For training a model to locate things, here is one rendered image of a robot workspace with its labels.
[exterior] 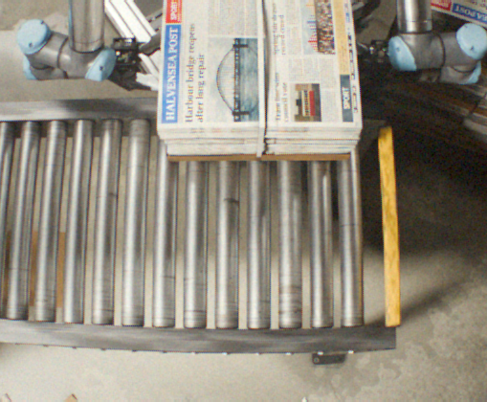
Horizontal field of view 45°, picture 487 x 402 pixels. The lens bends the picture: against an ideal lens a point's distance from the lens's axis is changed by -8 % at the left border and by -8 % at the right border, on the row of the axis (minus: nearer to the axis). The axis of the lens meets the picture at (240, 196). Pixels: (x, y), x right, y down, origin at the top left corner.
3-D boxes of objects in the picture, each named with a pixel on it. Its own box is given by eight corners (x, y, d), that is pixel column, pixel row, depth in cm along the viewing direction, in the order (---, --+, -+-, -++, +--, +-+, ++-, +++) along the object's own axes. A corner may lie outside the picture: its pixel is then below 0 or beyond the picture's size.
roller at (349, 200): (354, 123, 142) (358, 115, 137) (362, 332, 130) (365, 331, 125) (333, 122, 142) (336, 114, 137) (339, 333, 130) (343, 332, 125)
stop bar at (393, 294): (390, 128, 137) (392, 125, 135) (400, 326, 125) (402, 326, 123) (376, 128, 137) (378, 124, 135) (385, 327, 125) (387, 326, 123)
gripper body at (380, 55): (368, 37, 134) (419, 40, 134) (362, 55, 143) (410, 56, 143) (371, 68, 132) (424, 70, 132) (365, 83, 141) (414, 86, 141)
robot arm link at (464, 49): (451, 55, 122) (436, 77, 133) (498, 51, 122) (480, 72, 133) (440, 22, 124) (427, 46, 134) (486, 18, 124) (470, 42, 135)
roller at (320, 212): (317, 123, 143) (332, 118, 139) (320, 334, 131) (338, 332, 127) (300, 119, 140) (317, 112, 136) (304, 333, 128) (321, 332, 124)
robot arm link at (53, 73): (18, 71, 132) (29, 87, 141) (63, 69, 132) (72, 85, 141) (23, 41, 134) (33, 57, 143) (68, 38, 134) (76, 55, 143)
